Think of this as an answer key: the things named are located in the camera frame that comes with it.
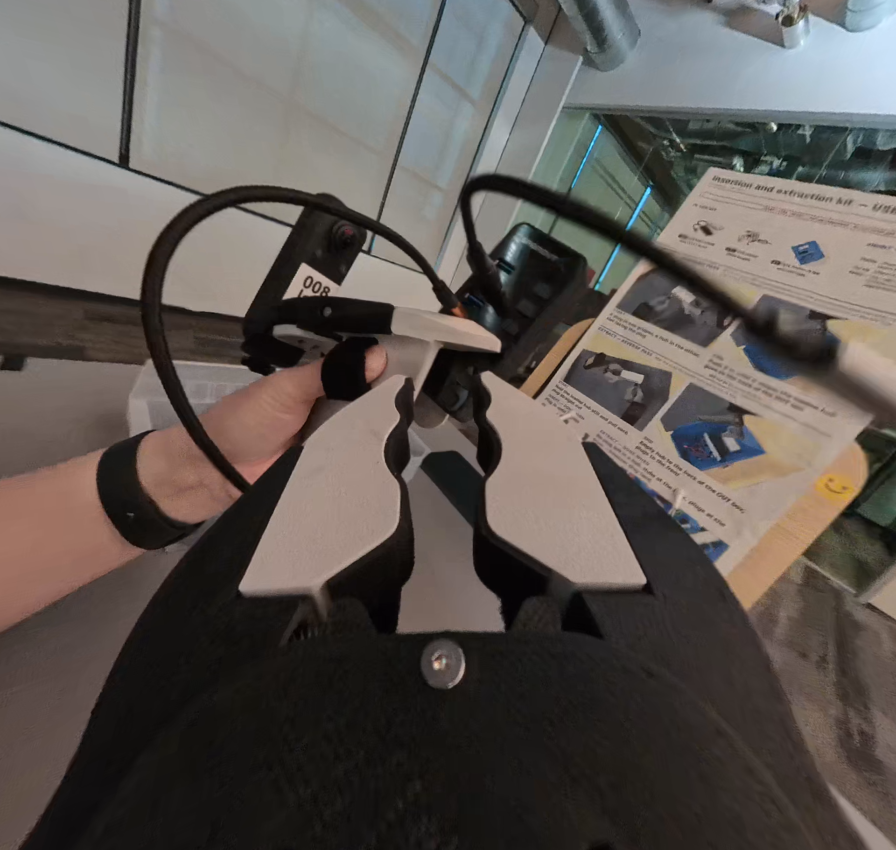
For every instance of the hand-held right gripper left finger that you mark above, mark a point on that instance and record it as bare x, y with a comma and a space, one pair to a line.
336, 508

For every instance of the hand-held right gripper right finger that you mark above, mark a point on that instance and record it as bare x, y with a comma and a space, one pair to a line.
561, 508

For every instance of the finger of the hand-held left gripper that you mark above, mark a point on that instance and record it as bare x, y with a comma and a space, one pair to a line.
442, 329

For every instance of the black usb hub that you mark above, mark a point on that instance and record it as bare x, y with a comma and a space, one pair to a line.
546, 269

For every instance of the clear plastic storage box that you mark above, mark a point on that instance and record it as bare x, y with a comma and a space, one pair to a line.
175, 388

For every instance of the person's left hand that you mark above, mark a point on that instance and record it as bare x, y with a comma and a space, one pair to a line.
253, 430

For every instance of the instruction poster board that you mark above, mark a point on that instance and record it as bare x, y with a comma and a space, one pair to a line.
700, 375

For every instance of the black wristband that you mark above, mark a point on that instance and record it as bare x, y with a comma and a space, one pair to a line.
133, 494

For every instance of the frosted glass partition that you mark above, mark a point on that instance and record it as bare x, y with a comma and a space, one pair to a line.
245, 60

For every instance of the silver ventilation duct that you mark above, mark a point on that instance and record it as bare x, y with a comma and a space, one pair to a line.
596, 11

